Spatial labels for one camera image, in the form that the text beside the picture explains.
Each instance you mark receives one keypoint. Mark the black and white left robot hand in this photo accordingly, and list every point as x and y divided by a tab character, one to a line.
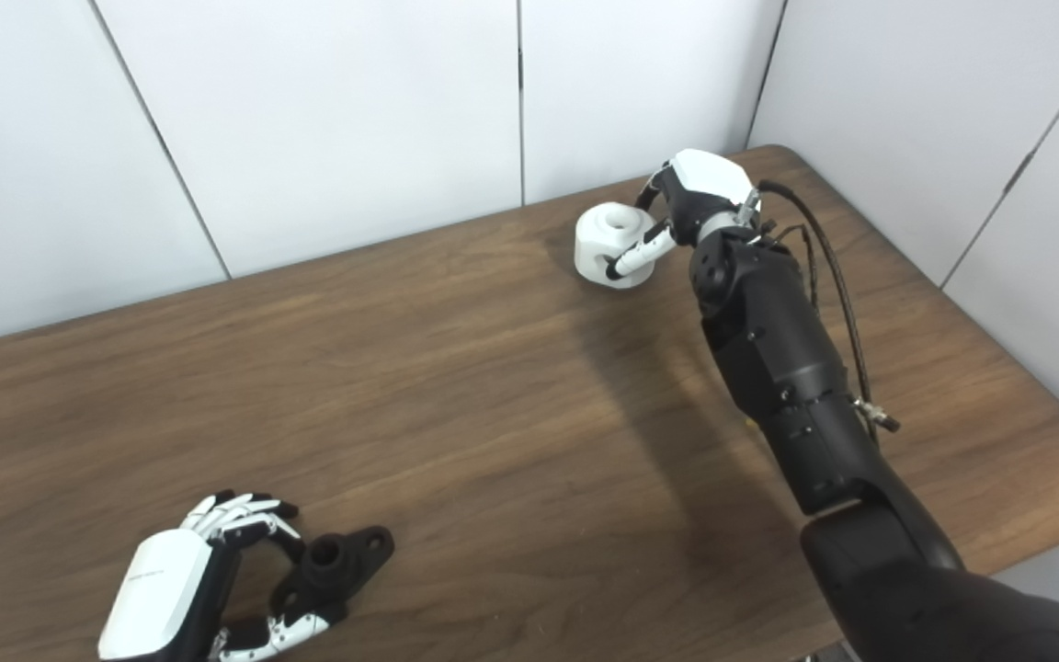
157	588

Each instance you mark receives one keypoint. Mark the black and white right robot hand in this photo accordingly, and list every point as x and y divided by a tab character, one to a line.
704	184

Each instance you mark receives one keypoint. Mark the round white piece with holes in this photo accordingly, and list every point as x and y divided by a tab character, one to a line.
598	244

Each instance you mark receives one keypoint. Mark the black flanged holder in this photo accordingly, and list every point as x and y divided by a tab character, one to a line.
332	565

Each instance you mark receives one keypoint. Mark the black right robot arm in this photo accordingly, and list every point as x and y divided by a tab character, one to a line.
787	368

